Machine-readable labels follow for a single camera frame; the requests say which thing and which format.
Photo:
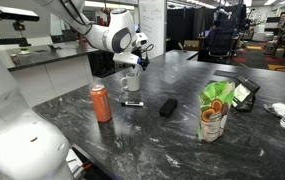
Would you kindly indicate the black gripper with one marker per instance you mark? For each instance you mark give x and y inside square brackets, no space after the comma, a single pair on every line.
[144,60]

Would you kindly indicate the white ceramic mug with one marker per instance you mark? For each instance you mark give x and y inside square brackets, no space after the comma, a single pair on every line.
[132,83]

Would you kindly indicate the black and white marker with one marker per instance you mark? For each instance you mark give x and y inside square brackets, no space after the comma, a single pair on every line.
[133,103]

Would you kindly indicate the white whiteboard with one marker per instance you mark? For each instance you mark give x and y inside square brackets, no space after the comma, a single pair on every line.
[152,26]

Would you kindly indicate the black eraser block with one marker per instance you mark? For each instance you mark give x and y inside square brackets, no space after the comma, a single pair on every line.
[168,107]

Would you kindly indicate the brown cardboard box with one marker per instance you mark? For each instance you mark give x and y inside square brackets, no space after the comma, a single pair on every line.
[191,45]

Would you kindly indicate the orange soda can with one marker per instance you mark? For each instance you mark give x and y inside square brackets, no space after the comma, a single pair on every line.
[101,105]

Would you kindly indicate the black curtain partition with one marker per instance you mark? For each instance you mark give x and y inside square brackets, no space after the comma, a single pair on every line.
[188,23]

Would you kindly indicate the black office chair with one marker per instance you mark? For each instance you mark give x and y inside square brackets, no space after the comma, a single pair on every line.
[220,41]

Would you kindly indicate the white cabinet with dark counter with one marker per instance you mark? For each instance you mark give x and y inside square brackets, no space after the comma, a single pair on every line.
[65,76]

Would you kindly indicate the black flat pad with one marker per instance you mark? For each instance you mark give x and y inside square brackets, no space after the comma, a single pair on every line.
[225,73]

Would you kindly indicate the green snack bag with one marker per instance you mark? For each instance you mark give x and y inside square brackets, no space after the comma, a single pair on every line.
[215,113]

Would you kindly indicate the small pale dish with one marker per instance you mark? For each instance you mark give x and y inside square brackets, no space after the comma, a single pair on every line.
[24,51]

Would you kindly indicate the small brown can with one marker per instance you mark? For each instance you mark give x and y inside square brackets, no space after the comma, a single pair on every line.
[14,59]

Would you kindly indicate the crumpled clear plastic wrapper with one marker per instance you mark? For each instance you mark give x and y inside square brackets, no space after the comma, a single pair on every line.
[277,108]

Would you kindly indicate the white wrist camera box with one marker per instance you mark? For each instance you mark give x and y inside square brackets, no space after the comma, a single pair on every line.
[125,58]

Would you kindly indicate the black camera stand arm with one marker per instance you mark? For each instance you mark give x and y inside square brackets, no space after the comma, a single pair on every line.
[5,41]

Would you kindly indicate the black stereo camera bar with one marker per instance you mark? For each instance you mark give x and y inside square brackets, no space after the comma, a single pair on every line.
[13,12]

